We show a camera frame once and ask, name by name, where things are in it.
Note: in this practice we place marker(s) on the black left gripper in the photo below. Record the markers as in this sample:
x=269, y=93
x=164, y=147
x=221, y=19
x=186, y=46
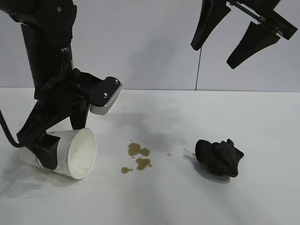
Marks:
x=58, y=103

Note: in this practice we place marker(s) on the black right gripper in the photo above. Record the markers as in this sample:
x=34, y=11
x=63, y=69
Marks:
x=264, y=11

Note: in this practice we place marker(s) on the white paper coffee cup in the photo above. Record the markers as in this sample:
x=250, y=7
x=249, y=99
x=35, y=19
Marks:
x=79, y=152

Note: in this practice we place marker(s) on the black cloth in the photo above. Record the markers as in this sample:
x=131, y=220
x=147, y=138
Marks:
x=218, y=159

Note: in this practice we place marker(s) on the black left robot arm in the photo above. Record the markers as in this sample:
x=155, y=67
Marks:
x=42, y=35

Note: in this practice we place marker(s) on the brown coffee puddle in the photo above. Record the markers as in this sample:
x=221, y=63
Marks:
x=126, y=170
x=134, y=150
x=143, y=163

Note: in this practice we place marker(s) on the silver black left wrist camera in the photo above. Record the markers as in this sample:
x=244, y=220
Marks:
x=105, y=98

